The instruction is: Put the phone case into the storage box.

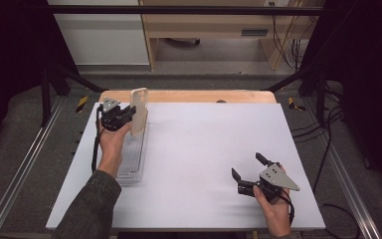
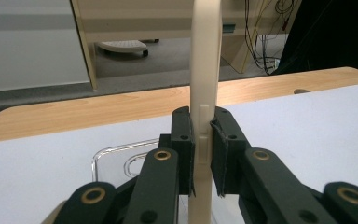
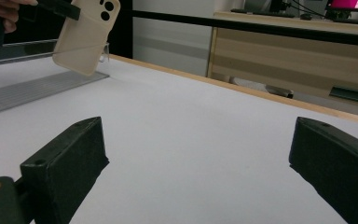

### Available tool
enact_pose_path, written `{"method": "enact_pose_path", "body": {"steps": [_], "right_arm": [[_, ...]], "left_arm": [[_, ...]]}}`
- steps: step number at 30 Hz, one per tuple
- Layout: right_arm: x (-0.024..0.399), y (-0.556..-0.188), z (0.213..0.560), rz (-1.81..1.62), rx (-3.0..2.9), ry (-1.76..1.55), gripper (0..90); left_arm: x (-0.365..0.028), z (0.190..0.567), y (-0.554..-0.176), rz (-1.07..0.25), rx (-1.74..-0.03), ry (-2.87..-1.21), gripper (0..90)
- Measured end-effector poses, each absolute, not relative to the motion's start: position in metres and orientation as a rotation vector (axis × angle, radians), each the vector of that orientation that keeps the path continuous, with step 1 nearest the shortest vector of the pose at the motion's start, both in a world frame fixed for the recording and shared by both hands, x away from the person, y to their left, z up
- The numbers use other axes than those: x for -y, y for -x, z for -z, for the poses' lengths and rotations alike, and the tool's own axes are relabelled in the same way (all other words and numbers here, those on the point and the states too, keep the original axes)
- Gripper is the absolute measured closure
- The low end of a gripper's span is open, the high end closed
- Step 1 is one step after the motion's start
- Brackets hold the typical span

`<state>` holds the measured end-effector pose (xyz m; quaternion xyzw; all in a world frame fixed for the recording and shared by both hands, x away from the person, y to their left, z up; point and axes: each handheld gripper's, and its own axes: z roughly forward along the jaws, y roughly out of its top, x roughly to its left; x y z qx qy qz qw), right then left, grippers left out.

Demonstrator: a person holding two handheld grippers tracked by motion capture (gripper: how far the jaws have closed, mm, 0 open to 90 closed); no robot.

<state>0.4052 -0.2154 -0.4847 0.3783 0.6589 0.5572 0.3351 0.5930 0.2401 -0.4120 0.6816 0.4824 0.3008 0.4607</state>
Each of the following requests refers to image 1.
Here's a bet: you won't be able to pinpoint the white cabinet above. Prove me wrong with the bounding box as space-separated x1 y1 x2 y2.
47 0 150 67

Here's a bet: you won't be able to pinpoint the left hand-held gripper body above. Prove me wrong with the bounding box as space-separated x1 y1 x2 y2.
98 98 129 132

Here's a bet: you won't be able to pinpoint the hanging cable bundle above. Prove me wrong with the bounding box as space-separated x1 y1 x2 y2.
269 1 311 72

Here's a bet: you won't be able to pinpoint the aluminium rail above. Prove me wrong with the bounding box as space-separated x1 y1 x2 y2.
0 96 66 239
301 99 382 239

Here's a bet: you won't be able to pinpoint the black floor cables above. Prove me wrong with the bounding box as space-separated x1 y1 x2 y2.
290 81 363 239

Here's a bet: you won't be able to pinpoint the black horizontal frame bar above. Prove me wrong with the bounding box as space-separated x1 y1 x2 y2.
46 4 324 16

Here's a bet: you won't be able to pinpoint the left hand-held gripper black cable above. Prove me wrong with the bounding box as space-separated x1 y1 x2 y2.
91 104 105 174

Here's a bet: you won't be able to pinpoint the black frame strut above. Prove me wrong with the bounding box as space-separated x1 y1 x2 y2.
40 62 107 127
261 64 328 126

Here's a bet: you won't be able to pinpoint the right hand-held gripper black cable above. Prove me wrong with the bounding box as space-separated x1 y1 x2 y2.
278 189 296 227

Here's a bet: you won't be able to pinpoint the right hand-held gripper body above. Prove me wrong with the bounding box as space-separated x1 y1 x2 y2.
236 162 301 204

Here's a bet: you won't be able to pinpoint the hand-held gripper black cable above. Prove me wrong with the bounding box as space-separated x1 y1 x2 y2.
91 104 105 174
278 189 296 227

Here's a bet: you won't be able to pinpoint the person's right hand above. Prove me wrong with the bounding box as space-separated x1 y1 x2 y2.
252 184 293 239

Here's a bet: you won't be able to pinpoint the wooden table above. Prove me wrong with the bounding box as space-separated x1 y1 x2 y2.
97 89 278 105

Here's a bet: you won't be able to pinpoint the clear plastic storage tray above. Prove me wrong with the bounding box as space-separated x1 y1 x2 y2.
114 120 151 186

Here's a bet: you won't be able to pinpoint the light wooden desk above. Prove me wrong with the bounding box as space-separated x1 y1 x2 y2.
138 0 316 72

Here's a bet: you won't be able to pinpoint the black curtain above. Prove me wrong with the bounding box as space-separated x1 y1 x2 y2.
299 0 382 195
0 0 79 163

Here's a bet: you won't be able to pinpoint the person's left hand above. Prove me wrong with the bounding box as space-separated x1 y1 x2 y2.
95 119 133 179

